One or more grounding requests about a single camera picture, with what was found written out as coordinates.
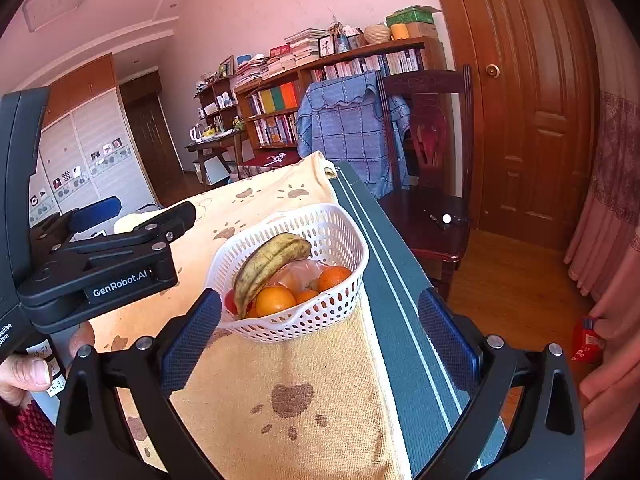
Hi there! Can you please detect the red tomato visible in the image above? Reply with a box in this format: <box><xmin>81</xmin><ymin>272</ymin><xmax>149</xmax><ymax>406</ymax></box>
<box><xmin>224</xmin><ymin>289</ymin><xmax>238</xmax><ymax>316</ymax></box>

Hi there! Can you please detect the spotted ripe banana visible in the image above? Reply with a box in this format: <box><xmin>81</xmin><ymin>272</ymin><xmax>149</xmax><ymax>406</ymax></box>
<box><xmin>233</xmin><ymin>233</ymin><xmax>311</xmax><ymax>320</ymax></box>

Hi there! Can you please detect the large orange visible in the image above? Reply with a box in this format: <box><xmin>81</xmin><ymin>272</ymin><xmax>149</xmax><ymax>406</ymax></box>
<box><xmin>255</xmin><ymin>285</ymin><xmax>297</xmax><ymax>318</ymax></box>

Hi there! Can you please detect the bag of orange slices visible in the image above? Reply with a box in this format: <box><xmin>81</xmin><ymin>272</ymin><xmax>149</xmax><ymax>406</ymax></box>
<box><xmin>268</xmin><ymin>259</ymin><xmax>328</xmax><ymax>294</ymax></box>

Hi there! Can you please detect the mandarin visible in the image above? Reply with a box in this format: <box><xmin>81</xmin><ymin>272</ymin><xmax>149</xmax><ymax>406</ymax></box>
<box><xmin>295</xmin><ymin>288</ymin><xmax>319</xmax><ymax>304</ymax></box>
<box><xmin>318</xmin><ymin>266</ymin><xmax>352</xmax><ymax>292</ymax></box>

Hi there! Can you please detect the person's left hand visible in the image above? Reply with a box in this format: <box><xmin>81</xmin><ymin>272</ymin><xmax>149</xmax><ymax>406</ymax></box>
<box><xmin>0</xmin><ymin>320</ymin><xmax>97</xmax><ymax>409</ymax></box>

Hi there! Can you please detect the white wardrobe with stickers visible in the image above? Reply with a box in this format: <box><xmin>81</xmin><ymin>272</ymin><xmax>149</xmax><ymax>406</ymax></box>
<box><xmin>28</xmin><ymin>54</ymin><xmax>156</xmax><ymax>226</ymax></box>

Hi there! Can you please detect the dark wooden side table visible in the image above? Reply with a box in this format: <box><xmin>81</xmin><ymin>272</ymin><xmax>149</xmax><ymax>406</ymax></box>
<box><xmin>186</xmin><ymin>129</ymin><xmax>247</xmax><ymax>190</ymax></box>

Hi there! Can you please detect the red bottle on floor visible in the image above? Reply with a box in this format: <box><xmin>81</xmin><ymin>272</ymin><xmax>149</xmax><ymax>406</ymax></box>
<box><xmin>572</xmin><ymin>316</ymin><xmax>605</xmax><ymax>364</ymax></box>

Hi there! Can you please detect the white plastic basket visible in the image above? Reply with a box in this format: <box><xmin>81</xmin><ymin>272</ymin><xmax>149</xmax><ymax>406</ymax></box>
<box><xmin>205</xmin><ymin>203</ymin><xmax>369</xmax><ymax>344</ymax></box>

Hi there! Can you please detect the wooden bookshelf with books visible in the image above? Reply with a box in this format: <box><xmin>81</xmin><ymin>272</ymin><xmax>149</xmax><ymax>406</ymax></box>
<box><xmin>186</xmin><ymin>6</ymin><xmax>446</xmax><ymax>155</ymax></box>

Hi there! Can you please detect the pink curtain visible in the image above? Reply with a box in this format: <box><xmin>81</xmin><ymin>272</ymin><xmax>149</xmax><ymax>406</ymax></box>
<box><xmin>564</xmin><ymin>0</ymin><xmax>639</xmax><ymax>474</ymax></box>

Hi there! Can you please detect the yellow paw print towel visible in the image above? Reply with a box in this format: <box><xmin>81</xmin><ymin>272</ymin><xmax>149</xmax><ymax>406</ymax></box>
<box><xmin>92</xmin><ymin>153</ymin><xmax>411</xmax><ymax>479</ymax></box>

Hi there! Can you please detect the dark wooden chair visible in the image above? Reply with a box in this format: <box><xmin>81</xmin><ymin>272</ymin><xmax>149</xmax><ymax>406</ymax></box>
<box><xmin>376</xmin><ymin>64</ymin><xmax>474</xmax><ymax>298</ymax></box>

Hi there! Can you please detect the brown wooden door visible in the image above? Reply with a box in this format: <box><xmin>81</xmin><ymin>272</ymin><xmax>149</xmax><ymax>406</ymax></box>
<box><xmin>439</xmin><ymin>0</ymin><xmax>598</xmax><ymax>250</ymax></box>

